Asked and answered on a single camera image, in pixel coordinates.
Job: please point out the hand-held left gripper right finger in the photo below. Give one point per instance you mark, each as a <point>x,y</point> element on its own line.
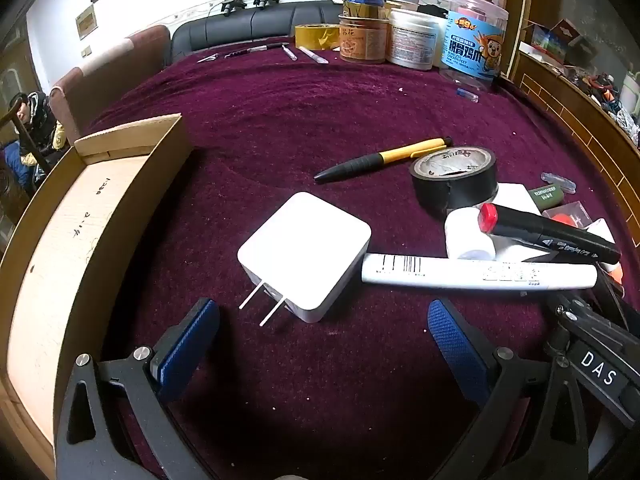
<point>457,345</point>

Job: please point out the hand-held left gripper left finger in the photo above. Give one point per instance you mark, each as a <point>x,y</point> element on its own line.
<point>190,345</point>

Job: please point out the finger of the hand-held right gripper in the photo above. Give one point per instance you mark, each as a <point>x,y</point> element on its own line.
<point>590,320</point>

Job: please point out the white marker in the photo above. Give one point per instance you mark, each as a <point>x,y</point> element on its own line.
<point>450,272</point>

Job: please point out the white tube with orange tip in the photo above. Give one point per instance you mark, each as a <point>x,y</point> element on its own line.
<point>605,230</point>

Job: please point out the black marker with red cap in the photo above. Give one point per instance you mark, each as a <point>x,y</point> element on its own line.
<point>540,232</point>

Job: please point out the small white roll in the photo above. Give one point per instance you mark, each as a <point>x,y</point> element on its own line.
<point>462,235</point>

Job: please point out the dark green small box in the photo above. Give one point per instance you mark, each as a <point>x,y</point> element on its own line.
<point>545,196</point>

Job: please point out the clear plastic piece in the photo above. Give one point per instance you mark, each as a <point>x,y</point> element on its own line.
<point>559,182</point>

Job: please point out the white box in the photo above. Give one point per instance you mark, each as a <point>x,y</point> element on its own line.
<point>512,195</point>

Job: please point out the white charger adapter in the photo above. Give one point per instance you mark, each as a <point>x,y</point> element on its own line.
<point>305,245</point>

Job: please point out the black tape roll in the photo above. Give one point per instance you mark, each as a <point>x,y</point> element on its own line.
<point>430,195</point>

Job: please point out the brown cardboard box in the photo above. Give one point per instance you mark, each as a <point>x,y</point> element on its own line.
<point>60,240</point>

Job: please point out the yellow and black pen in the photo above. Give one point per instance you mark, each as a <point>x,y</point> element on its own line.
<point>400,151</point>

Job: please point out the clear case with orange item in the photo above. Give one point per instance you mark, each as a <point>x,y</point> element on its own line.
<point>567,215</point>

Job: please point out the wooden sideboard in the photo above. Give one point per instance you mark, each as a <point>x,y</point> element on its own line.
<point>575,110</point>

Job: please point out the purple velvet tablecloth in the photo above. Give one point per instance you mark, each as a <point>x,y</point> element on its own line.
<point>280,125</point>

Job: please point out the pile of assorted clutter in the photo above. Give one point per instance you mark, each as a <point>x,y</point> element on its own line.
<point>595,80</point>

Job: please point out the small blue clear cap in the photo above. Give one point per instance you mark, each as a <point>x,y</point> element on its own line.
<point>467,94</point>

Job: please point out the maroon upholstered chair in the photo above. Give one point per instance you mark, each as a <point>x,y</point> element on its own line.
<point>110,80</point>

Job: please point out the silver tweezers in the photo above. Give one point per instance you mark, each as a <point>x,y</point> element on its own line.
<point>207,58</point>

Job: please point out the dark pen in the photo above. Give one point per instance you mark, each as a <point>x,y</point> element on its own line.
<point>236,53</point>

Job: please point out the clear jar with blue label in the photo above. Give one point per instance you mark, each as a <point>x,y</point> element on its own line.
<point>472,45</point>

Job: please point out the silver craft knife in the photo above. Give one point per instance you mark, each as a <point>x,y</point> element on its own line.
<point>267,47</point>

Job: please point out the white plastic jar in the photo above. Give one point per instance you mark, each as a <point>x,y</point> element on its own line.
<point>415,40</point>

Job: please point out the small white stick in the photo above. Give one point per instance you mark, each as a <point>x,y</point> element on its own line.
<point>289,52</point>

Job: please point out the white pen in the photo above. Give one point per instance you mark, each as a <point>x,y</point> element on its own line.
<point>312,55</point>

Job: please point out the brown labelled jar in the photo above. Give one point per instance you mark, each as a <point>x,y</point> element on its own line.
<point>362,42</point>

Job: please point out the black leather sofa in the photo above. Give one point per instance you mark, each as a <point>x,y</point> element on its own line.
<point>240,30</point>

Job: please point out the yellow tape roll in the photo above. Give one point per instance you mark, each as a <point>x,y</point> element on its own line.
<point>317,37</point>

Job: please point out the amber clear tape roll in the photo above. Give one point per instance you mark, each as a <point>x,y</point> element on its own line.
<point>365,10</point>

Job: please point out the wooden door frame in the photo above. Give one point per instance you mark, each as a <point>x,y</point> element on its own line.
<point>521,20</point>

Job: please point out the wall switch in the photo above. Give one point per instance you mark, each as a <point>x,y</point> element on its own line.
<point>86,51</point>

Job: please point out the gold wall plaque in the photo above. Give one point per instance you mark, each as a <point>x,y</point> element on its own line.
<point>86,21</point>

